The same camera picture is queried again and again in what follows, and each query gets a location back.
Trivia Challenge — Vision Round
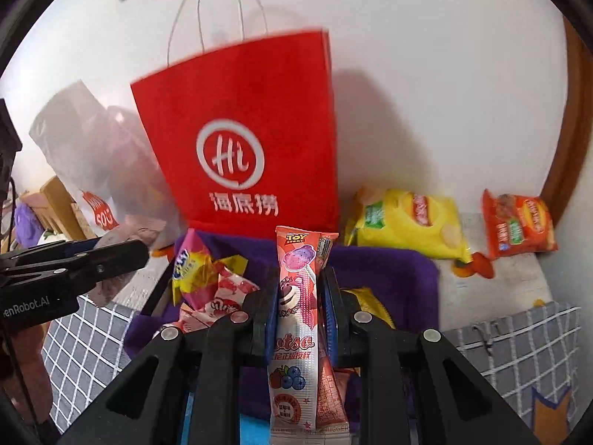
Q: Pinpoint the purple cloth lined box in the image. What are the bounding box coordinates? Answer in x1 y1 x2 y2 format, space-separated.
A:
125 228 441 445

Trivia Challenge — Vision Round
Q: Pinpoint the red paper bag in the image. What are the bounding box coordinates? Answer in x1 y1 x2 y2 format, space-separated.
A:
130 0 344 242

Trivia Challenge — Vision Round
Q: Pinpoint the wooden headboard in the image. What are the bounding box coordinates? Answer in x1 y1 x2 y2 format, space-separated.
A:
39 176 89 242

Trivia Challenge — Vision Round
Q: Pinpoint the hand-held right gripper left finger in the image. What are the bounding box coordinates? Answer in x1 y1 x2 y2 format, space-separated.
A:
58 283 281 445

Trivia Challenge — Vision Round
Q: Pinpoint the grey checked blanket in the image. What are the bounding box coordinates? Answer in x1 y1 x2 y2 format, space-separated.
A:
42 294 582 445

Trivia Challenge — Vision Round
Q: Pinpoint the strawberry print snack packet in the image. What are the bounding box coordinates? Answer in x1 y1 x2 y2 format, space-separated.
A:
178 266 260 334

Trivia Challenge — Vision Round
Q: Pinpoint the long pink lollipop packet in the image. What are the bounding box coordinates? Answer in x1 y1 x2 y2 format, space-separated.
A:
269 225 349 445

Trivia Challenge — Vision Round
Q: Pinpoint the purple cloth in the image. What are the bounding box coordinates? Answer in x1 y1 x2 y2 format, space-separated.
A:
13 204 43 252

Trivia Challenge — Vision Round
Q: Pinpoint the orange chip bag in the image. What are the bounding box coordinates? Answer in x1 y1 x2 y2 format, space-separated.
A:
482 188 558 260

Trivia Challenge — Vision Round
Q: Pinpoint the person's left forearm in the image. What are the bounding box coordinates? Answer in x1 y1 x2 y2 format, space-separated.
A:
0 324 54 432

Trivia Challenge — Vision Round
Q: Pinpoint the white plastic bag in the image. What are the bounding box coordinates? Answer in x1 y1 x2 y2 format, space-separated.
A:
29 80 186 251

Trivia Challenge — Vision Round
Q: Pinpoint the blue tissue pack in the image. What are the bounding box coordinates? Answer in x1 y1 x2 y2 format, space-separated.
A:
238 415 272 445

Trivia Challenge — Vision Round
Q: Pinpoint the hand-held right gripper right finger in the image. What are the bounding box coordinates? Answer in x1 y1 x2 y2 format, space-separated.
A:
319 266 540 445

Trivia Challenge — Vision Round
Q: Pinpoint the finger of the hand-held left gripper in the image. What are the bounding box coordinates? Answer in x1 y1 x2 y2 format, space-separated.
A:
0 240 150 291
0 238 103 273

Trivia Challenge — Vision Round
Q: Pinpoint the yellow green snack packet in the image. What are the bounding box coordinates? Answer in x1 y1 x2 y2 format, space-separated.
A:
343 287 397 330

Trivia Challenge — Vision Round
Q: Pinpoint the yellow chip bag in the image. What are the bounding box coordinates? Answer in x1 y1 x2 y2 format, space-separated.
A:
345 187 473 263

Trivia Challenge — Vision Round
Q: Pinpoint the yellow pink snack packet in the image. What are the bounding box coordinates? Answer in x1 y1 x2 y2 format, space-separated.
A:
171 229 248 309

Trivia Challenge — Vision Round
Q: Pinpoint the brown wooden door frame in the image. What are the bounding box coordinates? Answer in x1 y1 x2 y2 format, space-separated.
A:
540 16 593 237

